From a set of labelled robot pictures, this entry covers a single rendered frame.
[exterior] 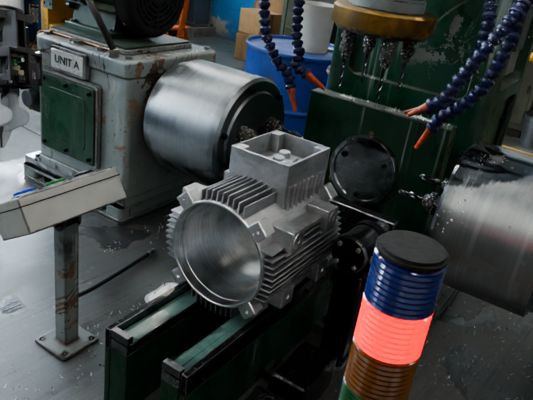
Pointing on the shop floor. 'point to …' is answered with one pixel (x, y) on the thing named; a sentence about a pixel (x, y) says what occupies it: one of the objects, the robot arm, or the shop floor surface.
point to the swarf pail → (527, 130)
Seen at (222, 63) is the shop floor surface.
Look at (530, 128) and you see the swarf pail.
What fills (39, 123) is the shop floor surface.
